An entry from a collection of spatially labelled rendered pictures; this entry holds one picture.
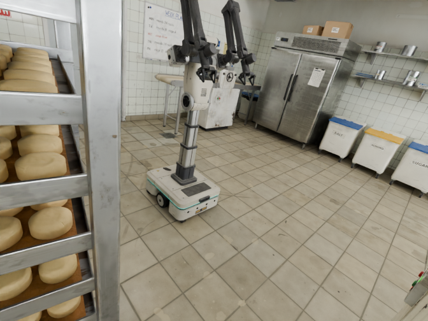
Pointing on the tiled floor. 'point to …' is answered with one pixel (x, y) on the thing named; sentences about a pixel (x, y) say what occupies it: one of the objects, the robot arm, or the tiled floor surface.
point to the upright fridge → (327, 53)
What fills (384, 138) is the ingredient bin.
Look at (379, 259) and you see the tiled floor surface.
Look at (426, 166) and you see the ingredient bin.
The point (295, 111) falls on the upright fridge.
